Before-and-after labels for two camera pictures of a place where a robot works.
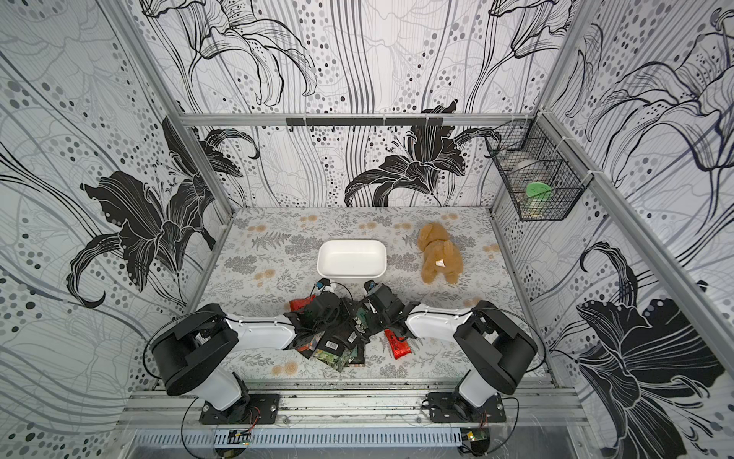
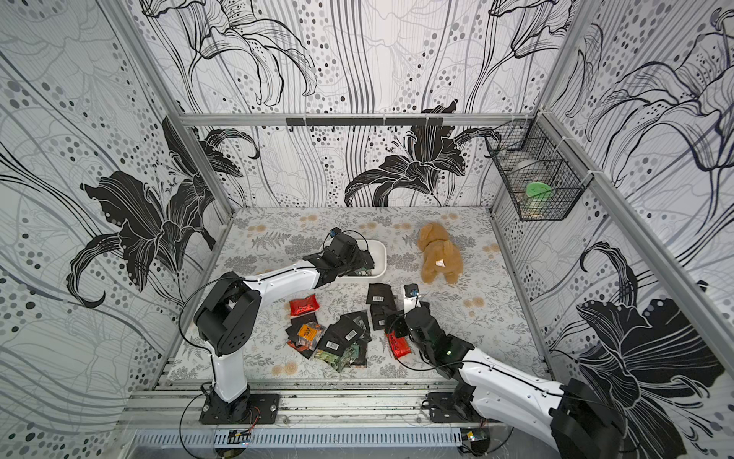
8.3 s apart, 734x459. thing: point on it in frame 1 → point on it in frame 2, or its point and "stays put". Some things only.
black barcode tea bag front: (337, 338) stays put
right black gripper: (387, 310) → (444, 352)
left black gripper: (346, 308) → (358, 259)
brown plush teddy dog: (441, 254) stays put
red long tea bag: (399, 345) stays put
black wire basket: (542, 174) stays put
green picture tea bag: (361, 322) → (364, 272)
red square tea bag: (297, 304) stays put
